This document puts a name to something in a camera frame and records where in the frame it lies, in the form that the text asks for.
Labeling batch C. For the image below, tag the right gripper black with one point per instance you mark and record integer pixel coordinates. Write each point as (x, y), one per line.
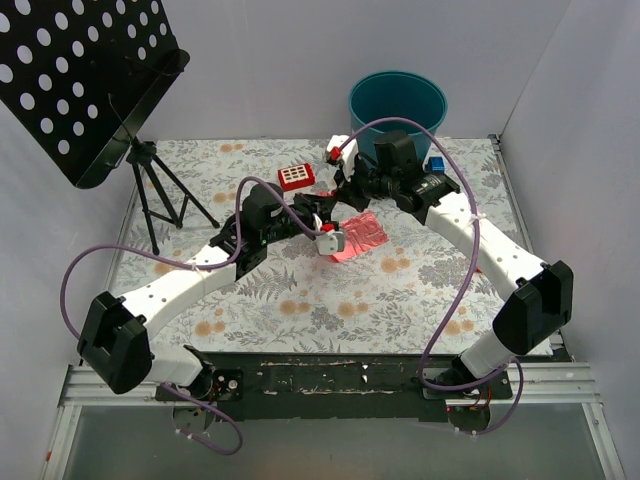
(351, 181)

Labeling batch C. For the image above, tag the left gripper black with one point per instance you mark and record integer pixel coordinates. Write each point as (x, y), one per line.
(304, 211)

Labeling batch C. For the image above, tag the red plastic trash bag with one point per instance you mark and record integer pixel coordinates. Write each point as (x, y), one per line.
(363, 233)

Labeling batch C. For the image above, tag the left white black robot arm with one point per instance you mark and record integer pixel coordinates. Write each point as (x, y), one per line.
(116, 337)

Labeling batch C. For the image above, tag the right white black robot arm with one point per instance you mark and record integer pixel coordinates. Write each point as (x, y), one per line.
(537, 295)

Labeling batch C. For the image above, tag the teal plastic trash bin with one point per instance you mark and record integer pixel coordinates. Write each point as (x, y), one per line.
(396, 94)

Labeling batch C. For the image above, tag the red white window toy block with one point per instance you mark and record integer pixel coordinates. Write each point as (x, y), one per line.
(296, 177)

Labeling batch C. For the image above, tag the colourful toy block car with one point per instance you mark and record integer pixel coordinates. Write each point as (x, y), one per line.
(436, 164)

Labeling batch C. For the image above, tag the floral patterned table mat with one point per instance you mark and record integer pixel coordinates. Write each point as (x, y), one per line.
(397, 298)

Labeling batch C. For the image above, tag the black perforated music stand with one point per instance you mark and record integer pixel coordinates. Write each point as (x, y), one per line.
(84, 76)

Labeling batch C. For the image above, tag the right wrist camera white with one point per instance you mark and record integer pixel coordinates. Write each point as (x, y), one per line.
(342, 154)

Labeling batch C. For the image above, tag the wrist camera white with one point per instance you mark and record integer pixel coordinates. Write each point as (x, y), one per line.
(331, 239)
(342, 154)

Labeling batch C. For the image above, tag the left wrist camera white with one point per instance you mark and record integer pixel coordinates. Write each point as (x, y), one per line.
(331, 239)

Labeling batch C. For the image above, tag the aluminium frame rail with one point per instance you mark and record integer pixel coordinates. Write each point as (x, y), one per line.
(306, 415)

